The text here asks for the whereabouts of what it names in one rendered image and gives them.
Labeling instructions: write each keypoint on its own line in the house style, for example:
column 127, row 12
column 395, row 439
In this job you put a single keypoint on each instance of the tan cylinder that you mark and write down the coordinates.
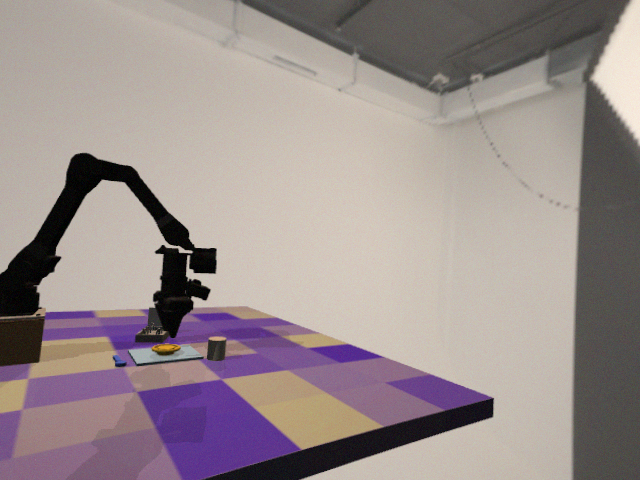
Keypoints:
column 216, row 348

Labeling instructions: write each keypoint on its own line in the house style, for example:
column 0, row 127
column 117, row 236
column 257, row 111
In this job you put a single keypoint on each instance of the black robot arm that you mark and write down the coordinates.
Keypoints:
column 18, row 296

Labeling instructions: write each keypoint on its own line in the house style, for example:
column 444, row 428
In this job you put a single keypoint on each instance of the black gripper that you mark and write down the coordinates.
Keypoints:
column 172, row 303

